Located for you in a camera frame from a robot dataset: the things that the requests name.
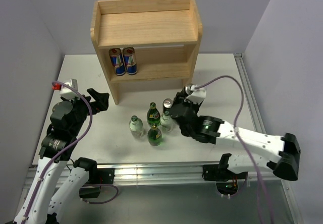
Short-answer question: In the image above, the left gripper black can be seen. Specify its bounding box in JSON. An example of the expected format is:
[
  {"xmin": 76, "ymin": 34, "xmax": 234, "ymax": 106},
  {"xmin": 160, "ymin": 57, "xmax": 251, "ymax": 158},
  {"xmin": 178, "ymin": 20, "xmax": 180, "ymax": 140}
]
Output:
[{"xmin": 64, "ymin": 87, "xmax": 109, "ymax": 135}]

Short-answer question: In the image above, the clear glass bottle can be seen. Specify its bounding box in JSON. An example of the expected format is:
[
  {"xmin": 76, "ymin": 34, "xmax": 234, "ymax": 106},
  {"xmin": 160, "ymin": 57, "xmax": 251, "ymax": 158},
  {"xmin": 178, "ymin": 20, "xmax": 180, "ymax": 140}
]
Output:
[
  {"xmin": 129, "ymin": 115, "xmax": 144, "ymax": 138},
  {"xmin": 160, "ymin": 111, "xmax": 174, "ymax": 133}
]

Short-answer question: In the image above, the black yellow Schweppes can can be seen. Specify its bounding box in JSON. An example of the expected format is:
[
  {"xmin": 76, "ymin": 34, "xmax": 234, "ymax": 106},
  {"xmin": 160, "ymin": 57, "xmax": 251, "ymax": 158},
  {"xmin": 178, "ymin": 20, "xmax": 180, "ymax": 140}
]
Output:
[{"xmin": 184, "ymin": 83, "xmax": 196, "ymax": 95}]

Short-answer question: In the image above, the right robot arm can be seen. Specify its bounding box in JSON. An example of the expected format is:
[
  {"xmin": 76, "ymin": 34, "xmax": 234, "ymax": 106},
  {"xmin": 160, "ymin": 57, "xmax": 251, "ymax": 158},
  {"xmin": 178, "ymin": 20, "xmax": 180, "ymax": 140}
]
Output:
[{"xmin": 170, "ymin": 85, "xmax": 301, "ymax": 181}]

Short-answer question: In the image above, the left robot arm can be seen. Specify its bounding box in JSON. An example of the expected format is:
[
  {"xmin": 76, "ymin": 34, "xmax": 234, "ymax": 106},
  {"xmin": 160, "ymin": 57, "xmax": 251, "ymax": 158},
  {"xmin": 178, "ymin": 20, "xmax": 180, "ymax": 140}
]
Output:
[{"xmin": 12, "ymin": 87, "xmax": 110, "ymax": 223}]

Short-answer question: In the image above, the wooden two-tier shelf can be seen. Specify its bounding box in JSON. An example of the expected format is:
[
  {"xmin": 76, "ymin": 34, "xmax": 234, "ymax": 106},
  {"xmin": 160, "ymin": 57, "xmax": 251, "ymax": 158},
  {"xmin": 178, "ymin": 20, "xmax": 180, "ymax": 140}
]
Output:
[{"xmin": 90, "ymin": 0, "xmax": 203, "ymax": 104}]

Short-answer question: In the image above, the black can on table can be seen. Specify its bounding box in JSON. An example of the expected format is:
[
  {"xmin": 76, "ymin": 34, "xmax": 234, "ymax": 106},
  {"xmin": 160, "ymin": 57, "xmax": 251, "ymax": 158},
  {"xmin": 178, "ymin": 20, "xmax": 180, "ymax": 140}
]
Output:
[{"xmin": 163, "ymin": 98, "xmax": 173, "ymax": 115}]

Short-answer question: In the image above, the green bottle rear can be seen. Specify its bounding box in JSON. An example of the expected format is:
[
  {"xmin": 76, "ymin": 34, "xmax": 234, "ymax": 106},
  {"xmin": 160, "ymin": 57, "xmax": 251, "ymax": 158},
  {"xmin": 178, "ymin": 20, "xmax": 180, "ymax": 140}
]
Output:
[{"xmin": 146, "ymin": 102, "xmax": 160, "ymax": 127}]

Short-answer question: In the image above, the green bottle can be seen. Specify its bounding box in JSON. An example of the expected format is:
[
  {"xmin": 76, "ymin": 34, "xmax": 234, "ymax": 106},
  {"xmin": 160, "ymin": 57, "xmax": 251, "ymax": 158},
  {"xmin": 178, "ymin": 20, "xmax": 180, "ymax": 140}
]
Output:
[
  {"xmin": 147, "ymin": 123, "xmax": 163, "ymax": 146},
  {"xmin": 146, "ymin": 102, "xmax": 160, "ymax": 127}
]

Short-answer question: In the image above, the left Red Bull can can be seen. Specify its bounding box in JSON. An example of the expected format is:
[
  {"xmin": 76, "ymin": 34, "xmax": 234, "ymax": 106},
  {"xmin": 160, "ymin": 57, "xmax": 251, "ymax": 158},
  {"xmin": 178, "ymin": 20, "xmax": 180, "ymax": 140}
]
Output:
[{"xmin": 109, "ymin": 48, "xmax": 126, "ymax": 76}]

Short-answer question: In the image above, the red bull can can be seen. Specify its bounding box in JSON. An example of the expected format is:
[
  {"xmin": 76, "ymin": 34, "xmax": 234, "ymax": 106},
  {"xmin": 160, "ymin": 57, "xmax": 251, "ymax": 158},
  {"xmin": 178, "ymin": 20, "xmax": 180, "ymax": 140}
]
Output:
[
  {"xmin": 123, "ymin": 47, "xmax": 137, "ymax": 75},
  {"xmin": 109, "ymin": 48, "xmax": 126, "ymax": 76}
]

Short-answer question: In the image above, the green bottle front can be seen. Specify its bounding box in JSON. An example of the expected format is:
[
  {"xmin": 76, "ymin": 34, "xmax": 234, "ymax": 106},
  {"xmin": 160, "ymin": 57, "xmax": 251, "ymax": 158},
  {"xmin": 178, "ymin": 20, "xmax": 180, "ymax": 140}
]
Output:
[{"xmin": 147, "ymin": 123, "xmax": 163, "ymax": 146}]

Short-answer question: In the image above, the right Red Bull can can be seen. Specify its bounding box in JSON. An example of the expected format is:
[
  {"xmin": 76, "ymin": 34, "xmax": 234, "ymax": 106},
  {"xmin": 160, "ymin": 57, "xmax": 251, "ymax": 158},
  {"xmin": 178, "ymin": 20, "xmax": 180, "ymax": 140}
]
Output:
[{"xmin": 123, "ymin": 47, "xmax": 137, "ymax": 75}]

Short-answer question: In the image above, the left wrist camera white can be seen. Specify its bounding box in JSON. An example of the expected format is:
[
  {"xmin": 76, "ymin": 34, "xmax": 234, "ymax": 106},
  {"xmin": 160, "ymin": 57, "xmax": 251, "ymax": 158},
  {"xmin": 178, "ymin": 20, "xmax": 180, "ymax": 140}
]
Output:
[{"xmin": 52, "ymin": 79, "xmax": 79, "ymax": 100}]

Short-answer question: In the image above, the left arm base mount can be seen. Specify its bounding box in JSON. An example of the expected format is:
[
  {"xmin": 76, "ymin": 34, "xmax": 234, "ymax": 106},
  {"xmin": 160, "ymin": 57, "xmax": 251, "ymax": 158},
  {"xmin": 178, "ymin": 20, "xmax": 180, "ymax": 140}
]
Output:
[{"xmin": 79, "ymin": 168, "xmax": 115, "ymax": 199}]

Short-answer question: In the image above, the aluminium front rail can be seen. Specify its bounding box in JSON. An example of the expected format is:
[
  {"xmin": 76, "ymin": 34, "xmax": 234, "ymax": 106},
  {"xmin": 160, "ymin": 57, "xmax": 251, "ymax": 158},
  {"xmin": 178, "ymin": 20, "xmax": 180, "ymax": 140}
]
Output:
[{"xmin": 25, "ymin": 161, "xmax": 290, "ymax": 187}]

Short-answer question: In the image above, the aluminium side rail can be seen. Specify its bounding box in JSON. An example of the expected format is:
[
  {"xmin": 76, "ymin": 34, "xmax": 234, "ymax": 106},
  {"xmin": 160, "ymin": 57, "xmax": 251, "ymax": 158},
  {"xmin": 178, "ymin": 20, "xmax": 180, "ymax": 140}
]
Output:
[{"xmin": 234, "ymin": 53, "xmax": 266, "ymax": 134}]

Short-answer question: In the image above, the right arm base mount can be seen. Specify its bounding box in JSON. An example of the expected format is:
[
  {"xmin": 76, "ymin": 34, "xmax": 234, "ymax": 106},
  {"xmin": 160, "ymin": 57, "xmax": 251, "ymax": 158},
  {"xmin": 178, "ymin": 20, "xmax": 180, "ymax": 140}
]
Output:
[{"xmin": 202, "ymin": 164, "xmax": 248, "ymax": 199}]

